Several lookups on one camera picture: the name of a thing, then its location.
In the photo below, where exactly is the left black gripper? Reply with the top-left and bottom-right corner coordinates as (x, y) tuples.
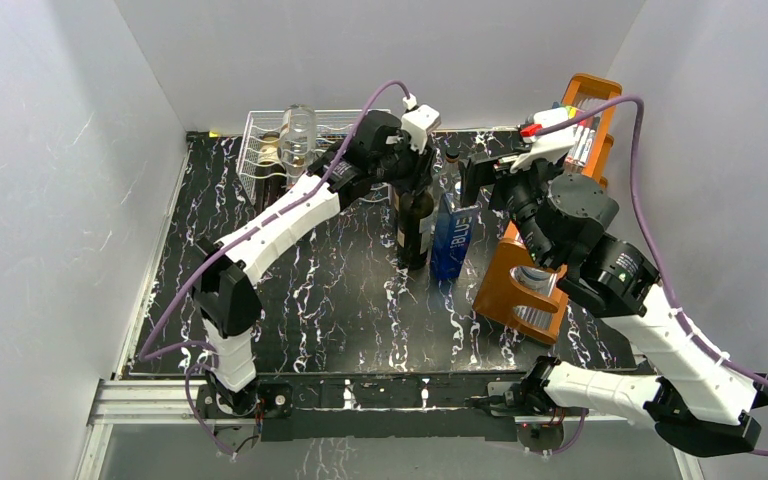
(372, 131), (436, 197)

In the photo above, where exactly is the clear ribbed glass bottle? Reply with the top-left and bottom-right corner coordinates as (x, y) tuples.
(440, 147), (461, 194)

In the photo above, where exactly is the dark wine bottle gold cap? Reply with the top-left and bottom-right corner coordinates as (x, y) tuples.
(396, 191), (434, 270)

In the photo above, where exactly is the blue square glass bottle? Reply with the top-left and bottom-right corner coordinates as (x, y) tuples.
(430, 192), (480, 280)

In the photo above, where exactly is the clear round glass bottle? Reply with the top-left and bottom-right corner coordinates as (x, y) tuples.
(279, 104), (317, 181)

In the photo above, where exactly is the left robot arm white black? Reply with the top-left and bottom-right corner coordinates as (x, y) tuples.
(190, 105), (441, 416)

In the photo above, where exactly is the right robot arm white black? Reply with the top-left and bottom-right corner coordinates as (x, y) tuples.
(459, 156), (768, 458)

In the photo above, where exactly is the orange wooden rack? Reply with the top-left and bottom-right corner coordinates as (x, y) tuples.
(473, 108), (615, 346)

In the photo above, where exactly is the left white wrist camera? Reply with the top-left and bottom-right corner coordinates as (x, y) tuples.
(401, 94), (441, 154)

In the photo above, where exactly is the white wire wine rack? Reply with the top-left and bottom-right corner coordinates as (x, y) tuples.
(237, 104), (357, 213)

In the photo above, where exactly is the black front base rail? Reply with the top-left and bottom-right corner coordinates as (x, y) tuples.
(185, 370), (591, 444)

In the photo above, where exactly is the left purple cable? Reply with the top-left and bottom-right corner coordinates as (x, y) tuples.
(137, 79), (413, 458)

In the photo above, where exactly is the purple cable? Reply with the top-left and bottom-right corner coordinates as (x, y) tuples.
(137, 79), (413, 458)
(534, 93), (768, 458)

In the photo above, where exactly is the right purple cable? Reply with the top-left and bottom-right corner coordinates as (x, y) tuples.
(534, 93), (768, 458)

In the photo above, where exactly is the aluminium frame rail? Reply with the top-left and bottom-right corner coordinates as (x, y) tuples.
(75, 152), (707, 480)

